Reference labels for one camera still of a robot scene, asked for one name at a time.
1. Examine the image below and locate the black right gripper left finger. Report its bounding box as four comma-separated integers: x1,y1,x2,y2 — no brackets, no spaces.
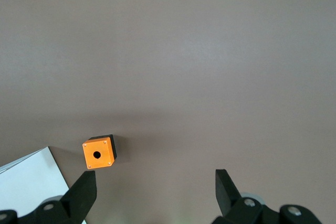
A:
0,170,98,224

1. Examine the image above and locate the white drawer cabinet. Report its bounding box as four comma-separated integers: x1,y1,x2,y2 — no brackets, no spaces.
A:
0,146,87,224

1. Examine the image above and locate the orange box with round hole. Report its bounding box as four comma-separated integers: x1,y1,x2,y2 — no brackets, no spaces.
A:
82,134,118,170

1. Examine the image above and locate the brown table cover mat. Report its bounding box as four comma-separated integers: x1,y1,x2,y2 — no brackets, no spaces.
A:
0,0,336,224

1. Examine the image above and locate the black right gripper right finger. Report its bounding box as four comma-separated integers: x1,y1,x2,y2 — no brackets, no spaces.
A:
211,168,323,224

